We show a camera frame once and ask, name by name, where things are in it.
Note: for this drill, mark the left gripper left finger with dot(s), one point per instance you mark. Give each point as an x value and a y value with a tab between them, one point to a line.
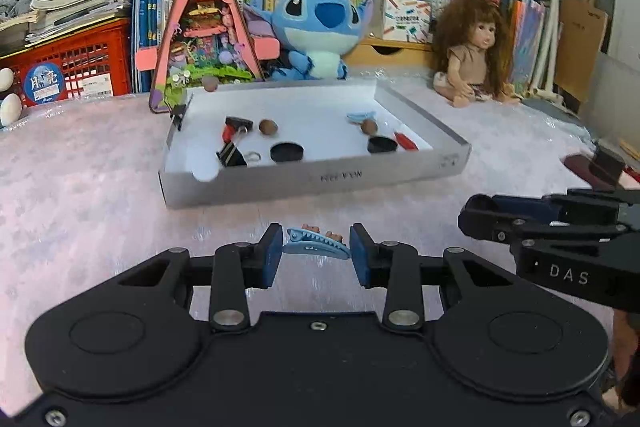
237	267

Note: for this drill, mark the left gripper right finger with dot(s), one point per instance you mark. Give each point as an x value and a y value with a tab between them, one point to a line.
395	267

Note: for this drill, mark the blue hair clip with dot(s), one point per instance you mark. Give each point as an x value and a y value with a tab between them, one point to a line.
310	241
359	118

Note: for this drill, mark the black binder clip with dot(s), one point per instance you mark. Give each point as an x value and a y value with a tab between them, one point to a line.
231	156

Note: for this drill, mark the black round puck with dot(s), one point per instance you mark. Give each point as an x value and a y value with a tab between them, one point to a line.
379	144

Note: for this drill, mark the black round lid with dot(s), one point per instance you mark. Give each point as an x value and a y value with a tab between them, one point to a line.
286	152

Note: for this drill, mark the red marker cap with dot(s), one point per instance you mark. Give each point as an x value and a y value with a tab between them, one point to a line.
405	142

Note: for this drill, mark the brown nut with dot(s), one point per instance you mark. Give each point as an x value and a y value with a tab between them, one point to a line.
268	127
369	127

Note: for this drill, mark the red small clip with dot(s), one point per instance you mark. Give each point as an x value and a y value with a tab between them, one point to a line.
233	125

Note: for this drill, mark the red smartphone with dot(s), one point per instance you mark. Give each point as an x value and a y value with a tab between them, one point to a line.
596	177

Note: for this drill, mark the black phone stand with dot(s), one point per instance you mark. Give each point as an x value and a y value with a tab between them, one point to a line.
606	165

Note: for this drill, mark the shallow white cardboard box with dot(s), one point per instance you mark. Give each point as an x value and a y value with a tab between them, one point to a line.
313	115

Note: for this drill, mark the black clip on box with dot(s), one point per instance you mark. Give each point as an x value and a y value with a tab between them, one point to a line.
177	115

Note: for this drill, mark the white pipe stand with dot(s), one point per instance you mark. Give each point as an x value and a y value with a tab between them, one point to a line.
541	85

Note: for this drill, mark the brown haired baby doll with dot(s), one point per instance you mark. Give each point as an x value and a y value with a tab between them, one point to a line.
470	47

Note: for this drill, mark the wooden drawer box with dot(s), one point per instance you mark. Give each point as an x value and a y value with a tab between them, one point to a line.
376	53

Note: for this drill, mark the pink triangular diorama house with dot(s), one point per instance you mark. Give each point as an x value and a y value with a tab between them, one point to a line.
204	42

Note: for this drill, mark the red plastic crate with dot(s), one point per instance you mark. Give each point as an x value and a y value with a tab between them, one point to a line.
92	61

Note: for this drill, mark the white colourful carton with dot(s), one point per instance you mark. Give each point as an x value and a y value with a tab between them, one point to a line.
401	20

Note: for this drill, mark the blue Stitch plush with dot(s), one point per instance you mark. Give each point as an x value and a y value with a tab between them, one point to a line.
317	34

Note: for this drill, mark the Doraemon plush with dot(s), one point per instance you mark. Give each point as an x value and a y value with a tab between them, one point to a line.
11	105

